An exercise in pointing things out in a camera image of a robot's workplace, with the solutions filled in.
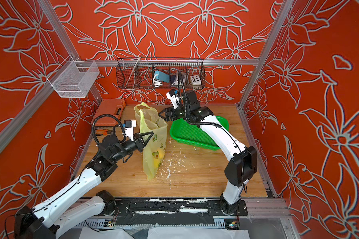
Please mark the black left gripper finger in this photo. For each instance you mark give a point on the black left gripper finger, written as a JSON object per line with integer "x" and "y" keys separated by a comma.
{"x": 143, "y": 145}
{"x": 146, "y": 136}

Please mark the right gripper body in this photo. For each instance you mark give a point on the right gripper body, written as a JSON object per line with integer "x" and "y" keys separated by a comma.
{"x": 182, "y": 113}

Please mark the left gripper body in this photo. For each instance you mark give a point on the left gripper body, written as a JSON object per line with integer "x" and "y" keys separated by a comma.
{"x": 127, "y": 148}

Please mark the yellow plastic bag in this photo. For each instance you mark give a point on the yellow plastic bag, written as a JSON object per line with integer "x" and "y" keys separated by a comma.
{"x": 148, "y": 120}

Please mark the yellow pear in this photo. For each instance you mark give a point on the yellow pear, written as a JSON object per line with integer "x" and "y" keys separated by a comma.
{"x": 158, "y": 156}

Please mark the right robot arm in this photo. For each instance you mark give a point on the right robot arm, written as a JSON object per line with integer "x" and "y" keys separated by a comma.
{"x": 242, "y": 160}

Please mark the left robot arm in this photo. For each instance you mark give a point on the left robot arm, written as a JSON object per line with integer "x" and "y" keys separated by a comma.
{"x": 53, "y": 217}

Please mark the green plastic basket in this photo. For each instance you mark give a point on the green plastic basket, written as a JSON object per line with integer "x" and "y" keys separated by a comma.
{"x": 204, "y": 136}

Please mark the white button box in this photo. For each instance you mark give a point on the white button box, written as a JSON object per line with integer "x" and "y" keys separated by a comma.
{"x": 195, "y": 81}

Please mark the white round socket box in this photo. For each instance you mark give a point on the white round socket box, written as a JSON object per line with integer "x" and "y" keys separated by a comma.
{"x": 175, "y": 80}

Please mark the blue white device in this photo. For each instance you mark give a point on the blue white device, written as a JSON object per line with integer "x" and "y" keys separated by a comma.
{"x": 159, "y": 78}

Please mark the orange tool case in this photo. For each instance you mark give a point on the orange tool case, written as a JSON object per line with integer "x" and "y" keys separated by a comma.
{"x": 113, "y": 107}

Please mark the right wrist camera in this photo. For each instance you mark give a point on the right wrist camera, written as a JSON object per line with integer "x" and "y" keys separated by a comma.
{"x": 174, "y": 97}

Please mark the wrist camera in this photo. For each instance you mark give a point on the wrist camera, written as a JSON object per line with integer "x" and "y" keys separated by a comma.
{"x": 174, "y": 97}
{"x": 129, "y": 126}

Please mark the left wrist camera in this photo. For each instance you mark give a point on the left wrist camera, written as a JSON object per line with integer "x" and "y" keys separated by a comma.
{"x": 129, "y": 126}

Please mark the orange handled pliers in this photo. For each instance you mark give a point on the orange handled pliers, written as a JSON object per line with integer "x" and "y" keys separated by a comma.
{"x": 103, "y": 132}

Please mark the black wire wall basket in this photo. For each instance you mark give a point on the black wire wall basket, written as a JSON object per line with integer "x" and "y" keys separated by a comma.
{"x": 137, "y": 73}

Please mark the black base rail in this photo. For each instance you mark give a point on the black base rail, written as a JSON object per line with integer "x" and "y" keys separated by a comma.
{"x": 174, "y": 212}

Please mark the clear wire basket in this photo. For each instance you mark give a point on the clear wire basket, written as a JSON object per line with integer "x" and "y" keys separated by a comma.
{"x": 73, "y": 81}

